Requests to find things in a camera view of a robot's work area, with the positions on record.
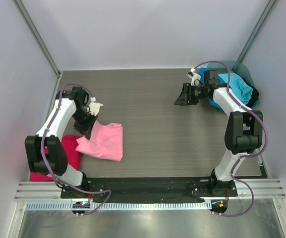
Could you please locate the cyan t shirt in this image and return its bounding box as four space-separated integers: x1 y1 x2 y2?
229 72 253 105

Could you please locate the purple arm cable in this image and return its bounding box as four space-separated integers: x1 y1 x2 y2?
194 60 268 217
40 83 112 215

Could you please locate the right aluminium corner post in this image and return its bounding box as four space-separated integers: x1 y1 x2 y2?
237 0 279 63

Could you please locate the magenta folded t shirt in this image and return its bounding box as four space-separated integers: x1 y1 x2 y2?
30 135 81 181

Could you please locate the left aluminium corner post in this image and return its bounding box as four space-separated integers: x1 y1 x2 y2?
13 0 61 78

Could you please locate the slotted white cable duct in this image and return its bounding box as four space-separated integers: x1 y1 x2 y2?
26 200 212 211

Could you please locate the blue t shirt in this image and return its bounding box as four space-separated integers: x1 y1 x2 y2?
198 67 221 110

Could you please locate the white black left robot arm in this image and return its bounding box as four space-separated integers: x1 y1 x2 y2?
24 85 103 191

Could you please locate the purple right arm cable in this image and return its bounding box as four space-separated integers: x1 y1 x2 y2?
194 60 268 217

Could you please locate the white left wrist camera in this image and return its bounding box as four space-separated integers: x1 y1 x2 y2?
85 97 104 117

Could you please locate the black t shirt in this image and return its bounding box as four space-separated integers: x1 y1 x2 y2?
239 77 260 108

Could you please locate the aluminium corner post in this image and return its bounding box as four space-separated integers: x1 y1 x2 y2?
13 0 61 78
237 0 279 63

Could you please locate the aluminium frame rail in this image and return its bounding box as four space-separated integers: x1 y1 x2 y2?
14 179 285 204

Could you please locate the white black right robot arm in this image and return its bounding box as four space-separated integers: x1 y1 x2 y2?
174 68 263 197

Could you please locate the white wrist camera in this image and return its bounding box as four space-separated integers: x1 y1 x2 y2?
85 97 104 117
188 68 201 86

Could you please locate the teal plastic basket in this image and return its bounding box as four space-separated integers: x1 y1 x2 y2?
207 61 259 108

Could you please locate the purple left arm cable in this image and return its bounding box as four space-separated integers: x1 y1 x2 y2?
40 83 112 215

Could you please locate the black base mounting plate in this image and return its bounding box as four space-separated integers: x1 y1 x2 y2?
60 176 238 199

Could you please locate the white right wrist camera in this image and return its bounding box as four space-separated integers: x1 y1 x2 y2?
188 68 201 86

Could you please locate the light pink t shirt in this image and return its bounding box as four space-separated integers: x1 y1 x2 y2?
76 121 123 162

